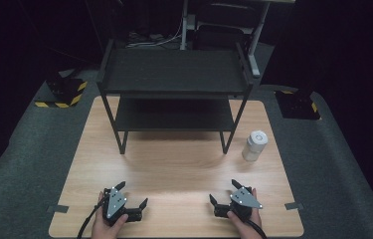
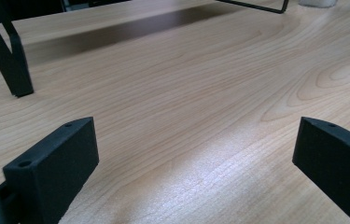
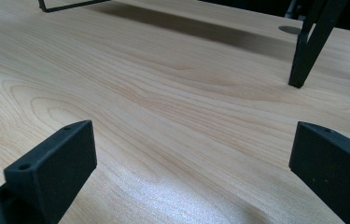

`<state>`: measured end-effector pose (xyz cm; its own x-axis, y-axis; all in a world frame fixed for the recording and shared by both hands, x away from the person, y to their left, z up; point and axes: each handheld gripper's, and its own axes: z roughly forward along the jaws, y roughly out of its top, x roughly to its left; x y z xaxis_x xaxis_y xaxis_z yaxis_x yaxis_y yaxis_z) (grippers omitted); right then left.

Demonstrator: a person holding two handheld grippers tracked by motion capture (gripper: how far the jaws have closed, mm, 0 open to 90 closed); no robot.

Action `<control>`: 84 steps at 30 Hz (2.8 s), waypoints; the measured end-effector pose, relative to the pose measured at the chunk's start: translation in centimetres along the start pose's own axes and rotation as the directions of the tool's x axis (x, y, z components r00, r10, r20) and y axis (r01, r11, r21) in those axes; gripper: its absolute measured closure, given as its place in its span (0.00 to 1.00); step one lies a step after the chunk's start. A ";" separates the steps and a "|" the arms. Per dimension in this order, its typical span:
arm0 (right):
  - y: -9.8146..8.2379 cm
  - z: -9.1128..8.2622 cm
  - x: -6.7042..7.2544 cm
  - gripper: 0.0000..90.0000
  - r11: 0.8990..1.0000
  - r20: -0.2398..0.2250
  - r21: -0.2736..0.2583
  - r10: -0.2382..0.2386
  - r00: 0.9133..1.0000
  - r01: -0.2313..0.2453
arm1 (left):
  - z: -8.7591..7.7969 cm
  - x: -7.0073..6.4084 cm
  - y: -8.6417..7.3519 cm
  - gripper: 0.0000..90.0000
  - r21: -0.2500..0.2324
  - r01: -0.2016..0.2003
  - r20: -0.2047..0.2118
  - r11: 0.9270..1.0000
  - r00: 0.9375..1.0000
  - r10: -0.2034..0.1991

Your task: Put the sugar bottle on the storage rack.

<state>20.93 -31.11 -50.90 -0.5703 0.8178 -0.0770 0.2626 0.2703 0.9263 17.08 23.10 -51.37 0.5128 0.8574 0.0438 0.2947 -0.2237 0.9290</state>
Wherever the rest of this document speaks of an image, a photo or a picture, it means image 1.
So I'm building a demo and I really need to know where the white plastic bottle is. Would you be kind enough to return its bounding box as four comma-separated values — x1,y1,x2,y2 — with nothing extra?
241,129,270,163

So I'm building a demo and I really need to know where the black two-tier shelf rack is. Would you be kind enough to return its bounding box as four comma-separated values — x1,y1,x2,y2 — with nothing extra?
95,38,255,155

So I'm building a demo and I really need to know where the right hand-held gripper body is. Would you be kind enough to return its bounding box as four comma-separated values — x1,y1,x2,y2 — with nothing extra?
213,185,264,222

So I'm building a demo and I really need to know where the white cables bundle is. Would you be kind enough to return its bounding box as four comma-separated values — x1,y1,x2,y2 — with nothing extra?
125,19,184,49

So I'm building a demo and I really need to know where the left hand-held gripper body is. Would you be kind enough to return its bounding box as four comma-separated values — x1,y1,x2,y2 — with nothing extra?
102,186,143,227

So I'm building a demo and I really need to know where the black box with yellow stripes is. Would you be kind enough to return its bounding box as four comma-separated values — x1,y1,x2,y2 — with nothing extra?
274,89,323,121
34,73,89,110

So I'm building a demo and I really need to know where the person's right hand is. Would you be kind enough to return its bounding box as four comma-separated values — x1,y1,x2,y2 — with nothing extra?
226,188,264,239

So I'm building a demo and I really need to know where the white metal desk frame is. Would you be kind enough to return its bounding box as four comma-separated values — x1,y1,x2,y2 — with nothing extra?
179,0,296,80

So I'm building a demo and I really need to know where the black chair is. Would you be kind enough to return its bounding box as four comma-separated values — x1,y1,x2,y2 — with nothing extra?
192,2,253,52

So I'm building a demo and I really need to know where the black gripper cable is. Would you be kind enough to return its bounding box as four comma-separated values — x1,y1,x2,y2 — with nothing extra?
244,218,269,239
76,195,110,239

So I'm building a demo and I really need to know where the person's left hand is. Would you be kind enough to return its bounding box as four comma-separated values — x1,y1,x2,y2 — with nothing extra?
91,191,129,239

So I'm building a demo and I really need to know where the grey tape strip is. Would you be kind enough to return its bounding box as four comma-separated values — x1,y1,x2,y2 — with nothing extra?
46,204,71,214
283,201,305,211

